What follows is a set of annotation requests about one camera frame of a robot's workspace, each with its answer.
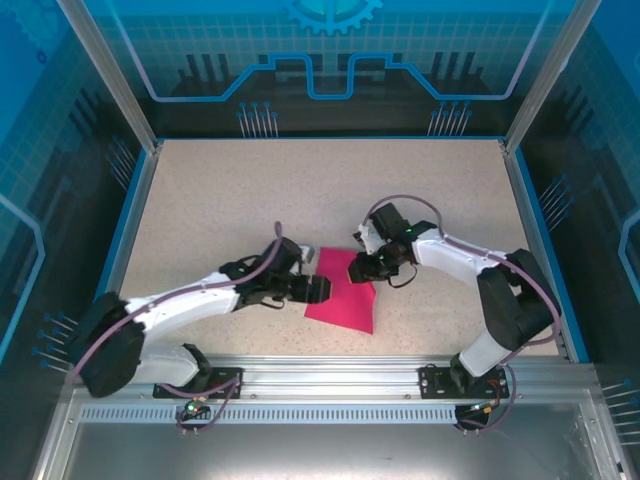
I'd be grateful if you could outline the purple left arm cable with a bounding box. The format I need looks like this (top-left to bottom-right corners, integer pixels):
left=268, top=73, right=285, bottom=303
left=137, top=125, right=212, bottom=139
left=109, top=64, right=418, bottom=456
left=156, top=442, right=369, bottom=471
left=72, top=222, right=286, bottom=437

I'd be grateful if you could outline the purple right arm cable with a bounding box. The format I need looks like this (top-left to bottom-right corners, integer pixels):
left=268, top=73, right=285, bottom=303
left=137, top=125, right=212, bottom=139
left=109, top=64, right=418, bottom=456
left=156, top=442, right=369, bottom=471
left=363, top=194, right=562, bottom=434

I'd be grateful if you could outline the aluminium corner post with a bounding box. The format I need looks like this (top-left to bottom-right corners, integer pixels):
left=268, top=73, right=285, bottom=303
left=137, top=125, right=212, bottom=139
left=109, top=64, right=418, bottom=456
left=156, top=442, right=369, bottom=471
left=55, top=0, right=165, bottom=154
left=502, top=0, right=604, bottom=156

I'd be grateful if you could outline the long aluminium frame rail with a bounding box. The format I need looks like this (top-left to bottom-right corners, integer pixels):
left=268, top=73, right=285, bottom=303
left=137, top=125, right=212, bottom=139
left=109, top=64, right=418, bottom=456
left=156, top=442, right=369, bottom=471
left=66, top=353, right=599, bottom=401

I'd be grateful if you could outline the grey metal shelf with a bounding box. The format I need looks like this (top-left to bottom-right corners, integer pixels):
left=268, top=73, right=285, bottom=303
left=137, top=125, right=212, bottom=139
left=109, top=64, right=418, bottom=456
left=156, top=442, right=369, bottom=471
left=29, top=389, right=632, bottom=480

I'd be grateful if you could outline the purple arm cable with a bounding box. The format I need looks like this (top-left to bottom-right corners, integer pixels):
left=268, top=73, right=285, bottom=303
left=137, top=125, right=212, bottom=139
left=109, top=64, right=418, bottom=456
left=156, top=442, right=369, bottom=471
left=363, top=194, right=562, bottom=434
left=72, top=222, right=286, bottom=437

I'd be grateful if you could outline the small connector with orange plug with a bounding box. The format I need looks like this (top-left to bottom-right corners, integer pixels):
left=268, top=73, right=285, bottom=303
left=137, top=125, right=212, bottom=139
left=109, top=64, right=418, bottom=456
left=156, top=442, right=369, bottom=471
left=467, top=399, right=503, bottom=417

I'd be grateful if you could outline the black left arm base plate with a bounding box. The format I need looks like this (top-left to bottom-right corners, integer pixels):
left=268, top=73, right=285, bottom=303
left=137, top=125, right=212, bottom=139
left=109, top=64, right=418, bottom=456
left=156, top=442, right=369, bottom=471
left=152, top=367, right=245, bottom=400

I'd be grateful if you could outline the slotted grey cable duct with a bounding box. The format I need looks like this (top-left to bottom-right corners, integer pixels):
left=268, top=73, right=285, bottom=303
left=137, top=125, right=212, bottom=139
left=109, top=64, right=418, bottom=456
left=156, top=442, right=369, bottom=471
left=78, top=405, right=464, bottom=422

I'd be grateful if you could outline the pink square paper sheet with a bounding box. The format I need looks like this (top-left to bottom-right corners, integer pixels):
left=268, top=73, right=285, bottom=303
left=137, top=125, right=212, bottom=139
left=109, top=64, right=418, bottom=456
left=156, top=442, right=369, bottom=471
left=303, top=246, right=378, bottom=335

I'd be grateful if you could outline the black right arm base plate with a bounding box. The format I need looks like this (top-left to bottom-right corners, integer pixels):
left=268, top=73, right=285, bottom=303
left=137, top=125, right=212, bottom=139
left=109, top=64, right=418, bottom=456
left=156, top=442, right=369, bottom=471
left=418, top=363, right=506, bottom=400

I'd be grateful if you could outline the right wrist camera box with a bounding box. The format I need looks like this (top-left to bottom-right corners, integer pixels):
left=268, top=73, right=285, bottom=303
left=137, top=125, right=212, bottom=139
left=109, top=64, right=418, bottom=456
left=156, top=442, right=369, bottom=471
left=352, top=223, right=382, bottom=257

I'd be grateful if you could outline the aluminium side rail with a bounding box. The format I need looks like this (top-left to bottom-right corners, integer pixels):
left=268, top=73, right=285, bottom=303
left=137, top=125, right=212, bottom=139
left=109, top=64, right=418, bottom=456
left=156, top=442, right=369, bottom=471
left=83, top=141, right=165, bottom=365
left=499, top=139, right=576, bottom=361

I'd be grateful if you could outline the small connector with green light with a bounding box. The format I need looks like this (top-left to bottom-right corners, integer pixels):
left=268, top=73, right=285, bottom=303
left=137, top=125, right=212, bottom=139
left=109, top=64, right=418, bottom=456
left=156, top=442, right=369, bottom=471
left=180, top=396, right=210, bottom=420

